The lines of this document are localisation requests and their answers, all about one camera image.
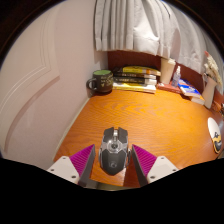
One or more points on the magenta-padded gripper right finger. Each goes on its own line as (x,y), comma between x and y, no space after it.
(144,160)

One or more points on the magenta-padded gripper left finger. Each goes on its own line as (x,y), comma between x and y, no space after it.
(82,160)

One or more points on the black grey computer mouse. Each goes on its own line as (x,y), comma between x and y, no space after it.
(114,153)

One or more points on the round white yellow mouse pad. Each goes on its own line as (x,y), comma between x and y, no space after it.
(214,131)

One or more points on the yellow white book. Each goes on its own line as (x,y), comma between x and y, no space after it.
(133,87)

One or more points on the thin red book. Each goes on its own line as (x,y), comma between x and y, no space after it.
(166,87)

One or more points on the dark mug with green inside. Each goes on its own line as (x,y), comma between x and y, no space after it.
(102,82)

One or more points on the orange cover book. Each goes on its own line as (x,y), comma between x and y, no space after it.
(197,99)

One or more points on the blue cover book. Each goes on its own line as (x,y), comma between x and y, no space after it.
(189,89)

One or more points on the yellow black cover book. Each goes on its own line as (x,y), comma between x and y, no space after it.
(140,70)

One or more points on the white ceramic vase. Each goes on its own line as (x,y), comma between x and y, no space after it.
(209,93)

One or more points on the white pleated curtain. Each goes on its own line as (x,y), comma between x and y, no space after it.
(140,23)

